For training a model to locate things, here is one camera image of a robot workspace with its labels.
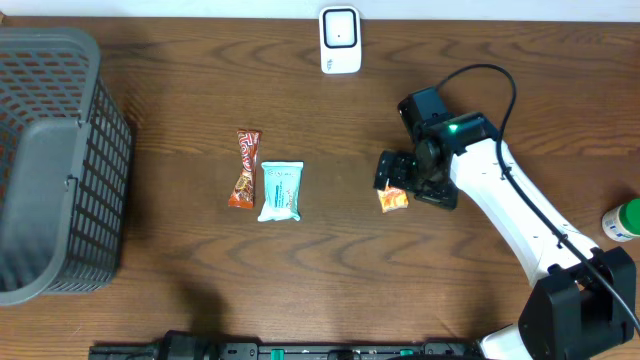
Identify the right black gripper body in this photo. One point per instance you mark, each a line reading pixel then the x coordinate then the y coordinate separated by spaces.
pixel 410 171

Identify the small orange snack box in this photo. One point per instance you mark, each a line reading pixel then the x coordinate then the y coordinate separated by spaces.
pixel 392 198

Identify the teal toilet tissue pack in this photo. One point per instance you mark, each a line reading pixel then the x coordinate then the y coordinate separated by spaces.
pixel 282 180

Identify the red chocolate bar wrapper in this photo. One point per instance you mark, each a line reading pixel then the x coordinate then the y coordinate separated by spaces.
pixel 243 194

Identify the green lid jar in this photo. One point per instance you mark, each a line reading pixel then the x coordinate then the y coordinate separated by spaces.
pixel 621 224

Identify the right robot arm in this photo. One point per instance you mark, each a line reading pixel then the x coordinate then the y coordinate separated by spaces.
pixel 581 294

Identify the grey plastic mesh basket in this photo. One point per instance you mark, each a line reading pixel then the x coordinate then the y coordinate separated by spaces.
pixel 66 154

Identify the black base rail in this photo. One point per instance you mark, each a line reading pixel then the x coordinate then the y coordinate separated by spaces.
pixel 177 345

